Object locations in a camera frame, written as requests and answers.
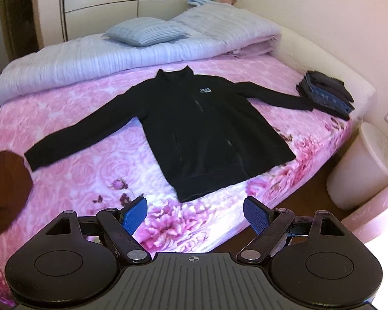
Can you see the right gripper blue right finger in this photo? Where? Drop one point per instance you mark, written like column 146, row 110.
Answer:
column 257, row 214

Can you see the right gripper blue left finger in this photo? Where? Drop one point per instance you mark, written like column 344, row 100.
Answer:
column 133, row 213

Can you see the black zip fleece jacket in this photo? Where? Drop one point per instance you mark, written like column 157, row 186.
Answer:
column 202, row 130

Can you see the folded dark clothes stack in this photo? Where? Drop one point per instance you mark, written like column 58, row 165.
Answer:
column 327, row 94

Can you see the operator left hand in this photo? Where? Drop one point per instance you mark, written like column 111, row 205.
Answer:
column 15, row 187

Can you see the pink rose bed blanket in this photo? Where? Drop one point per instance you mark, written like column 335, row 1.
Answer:
column 122, row 167

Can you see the pink curtain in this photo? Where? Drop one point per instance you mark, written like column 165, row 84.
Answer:
column 368, row 221

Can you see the round cream bedside stool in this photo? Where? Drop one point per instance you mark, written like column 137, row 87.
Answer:
column 363, row 170

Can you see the light blue pillow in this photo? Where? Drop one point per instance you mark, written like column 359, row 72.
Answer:
column 145, row 31

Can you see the white ribbed rolled quilt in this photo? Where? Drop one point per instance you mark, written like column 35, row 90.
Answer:
column 213, row 29

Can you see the cream wardrobe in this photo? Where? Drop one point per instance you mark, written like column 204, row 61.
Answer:
column 57, row 21

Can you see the cream padded bed frame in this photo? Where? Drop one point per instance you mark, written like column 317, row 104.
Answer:
column 301, row 54

